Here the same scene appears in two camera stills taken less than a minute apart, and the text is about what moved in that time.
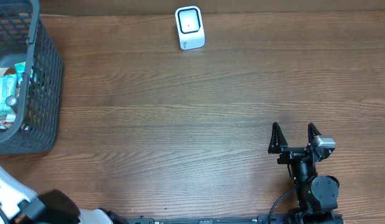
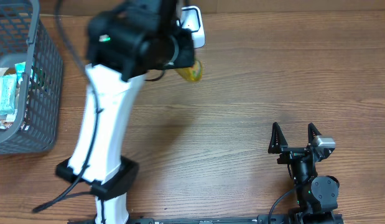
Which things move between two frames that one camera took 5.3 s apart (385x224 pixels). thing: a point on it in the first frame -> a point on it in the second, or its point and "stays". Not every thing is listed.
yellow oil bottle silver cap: [11, 100] -> [194, 73]
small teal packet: [20, 68] stays
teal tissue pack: [4, 87] stays
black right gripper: [278, 145] stays
